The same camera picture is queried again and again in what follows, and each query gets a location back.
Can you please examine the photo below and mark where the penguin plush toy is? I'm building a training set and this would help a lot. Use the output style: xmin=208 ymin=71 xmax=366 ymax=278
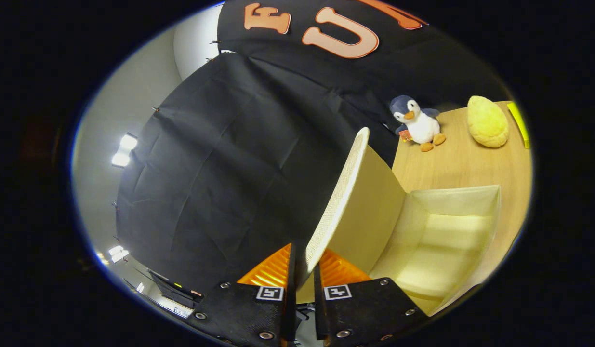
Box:
xmin=390 ymin=95 xmax=446 ymax=152

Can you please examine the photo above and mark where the yellow book with red circle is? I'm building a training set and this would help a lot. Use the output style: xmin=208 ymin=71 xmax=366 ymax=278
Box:
xmin=507 ymin=101 xmax=530 ymax=149

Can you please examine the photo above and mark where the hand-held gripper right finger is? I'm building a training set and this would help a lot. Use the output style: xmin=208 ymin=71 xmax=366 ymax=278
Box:
xmin=312 ymin=247 xmax=429 ymax=347

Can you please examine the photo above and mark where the yellow round plush cushion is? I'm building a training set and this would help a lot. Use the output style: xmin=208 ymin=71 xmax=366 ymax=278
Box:
xmin=467 ymin=95 xmax=510 ymax=148

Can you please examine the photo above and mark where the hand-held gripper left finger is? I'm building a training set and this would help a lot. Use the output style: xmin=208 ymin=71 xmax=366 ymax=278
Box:
xmin=188 ymin=242 xmax=299 ymax=347

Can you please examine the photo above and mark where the cream fabric storage box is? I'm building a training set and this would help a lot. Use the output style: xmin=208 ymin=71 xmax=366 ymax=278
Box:
xmin=296 ymin=127 xmax=502 ymax=317

